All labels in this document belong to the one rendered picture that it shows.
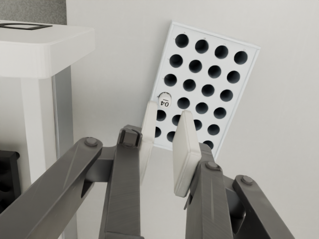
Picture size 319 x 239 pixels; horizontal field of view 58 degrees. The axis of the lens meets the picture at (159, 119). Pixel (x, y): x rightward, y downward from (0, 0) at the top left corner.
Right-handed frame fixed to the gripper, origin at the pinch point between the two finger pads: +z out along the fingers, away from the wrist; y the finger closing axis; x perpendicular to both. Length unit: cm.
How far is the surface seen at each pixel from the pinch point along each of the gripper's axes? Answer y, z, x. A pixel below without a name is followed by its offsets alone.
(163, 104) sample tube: -0.2, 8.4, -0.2
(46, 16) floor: -42, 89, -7
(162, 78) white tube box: -0.9, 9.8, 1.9
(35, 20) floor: -46, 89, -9
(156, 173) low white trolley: 1.8, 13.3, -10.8
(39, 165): -7.9, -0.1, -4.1
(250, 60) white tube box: 6.6, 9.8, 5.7
